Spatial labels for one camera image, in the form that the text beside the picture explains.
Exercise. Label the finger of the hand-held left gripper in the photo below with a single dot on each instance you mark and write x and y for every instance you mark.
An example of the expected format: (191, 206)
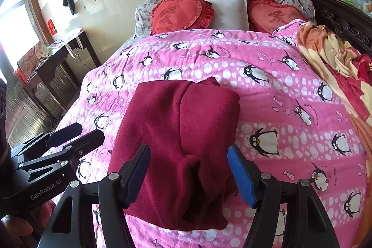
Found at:
(65, 131)
(87, 140)

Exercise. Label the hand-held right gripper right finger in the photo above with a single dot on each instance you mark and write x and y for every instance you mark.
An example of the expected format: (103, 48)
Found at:
(242, 178)

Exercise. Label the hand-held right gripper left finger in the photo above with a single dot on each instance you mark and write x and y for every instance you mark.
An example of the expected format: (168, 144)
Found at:
(136, 181)

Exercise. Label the dark red fleece garment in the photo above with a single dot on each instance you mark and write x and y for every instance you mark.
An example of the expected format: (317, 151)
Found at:
(174, 126)

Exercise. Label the person's left hand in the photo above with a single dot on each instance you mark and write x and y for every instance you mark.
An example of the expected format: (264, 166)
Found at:
(43, 216)

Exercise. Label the dark wooden desk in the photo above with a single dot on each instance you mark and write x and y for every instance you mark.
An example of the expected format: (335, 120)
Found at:
(58, 68)

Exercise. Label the colourful printed box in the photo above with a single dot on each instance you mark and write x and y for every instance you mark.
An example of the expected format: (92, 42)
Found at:
(33, 57)

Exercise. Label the pink penguin print blanket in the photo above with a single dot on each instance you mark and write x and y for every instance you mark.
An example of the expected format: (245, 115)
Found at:
(261, 97)

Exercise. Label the wooden framed window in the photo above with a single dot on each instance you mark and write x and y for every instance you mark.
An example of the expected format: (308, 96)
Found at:
(17, 21)

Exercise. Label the orange patterned blanket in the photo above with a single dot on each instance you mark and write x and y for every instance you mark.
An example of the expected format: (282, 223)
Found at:
(334, 53)

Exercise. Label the red heart pillow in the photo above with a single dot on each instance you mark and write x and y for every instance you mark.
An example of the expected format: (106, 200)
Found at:
(177, 14)
(273, 15)

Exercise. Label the white pillow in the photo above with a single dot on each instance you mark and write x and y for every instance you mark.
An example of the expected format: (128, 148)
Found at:
(229, 11)

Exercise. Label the dark carved wooden headboard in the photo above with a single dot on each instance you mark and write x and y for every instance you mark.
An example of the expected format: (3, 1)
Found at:
(340, 21)

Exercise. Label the red wall sign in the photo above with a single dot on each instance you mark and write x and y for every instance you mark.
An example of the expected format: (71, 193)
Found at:
(51, 26)

